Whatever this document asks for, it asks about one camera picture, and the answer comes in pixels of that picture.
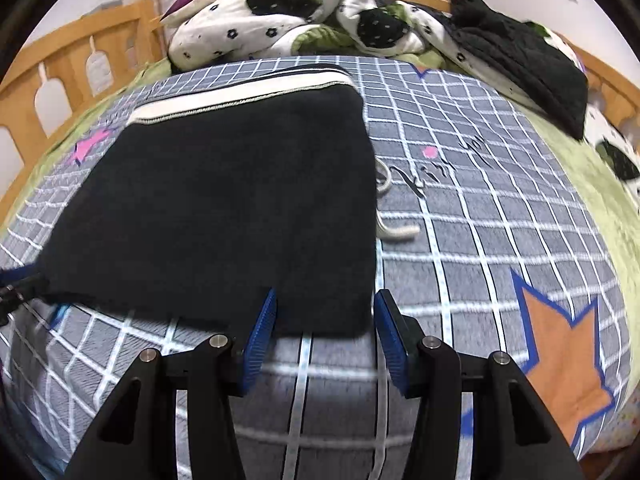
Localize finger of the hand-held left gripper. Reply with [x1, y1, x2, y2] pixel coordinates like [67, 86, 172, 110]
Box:
[0, 262, 68, 331]

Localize grey grid blanket with stars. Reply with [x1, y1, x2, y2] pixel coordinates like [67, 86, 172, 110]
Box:
[0, 55, 631, 480]

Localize white floral quilt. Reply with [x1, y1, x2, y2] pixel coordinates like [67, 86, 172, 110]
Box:
[167, 0, 640, 181]

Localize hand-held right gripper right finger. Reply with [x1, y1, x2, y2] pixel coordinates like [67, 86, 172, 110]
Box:
[372, 288, 586, 480]

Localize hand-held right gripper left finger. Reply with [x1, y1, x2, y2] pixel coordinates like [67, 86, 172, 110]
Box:
[65, 287, 278, 480]

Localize black pants with white stripe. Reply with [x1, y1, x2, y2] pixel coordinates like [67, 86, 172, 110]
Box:
[37, 62, 421, 341]

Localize black knitted garment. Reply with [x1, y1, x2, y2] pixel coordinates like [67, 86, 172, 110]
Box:
[447, 0, 591, 141]

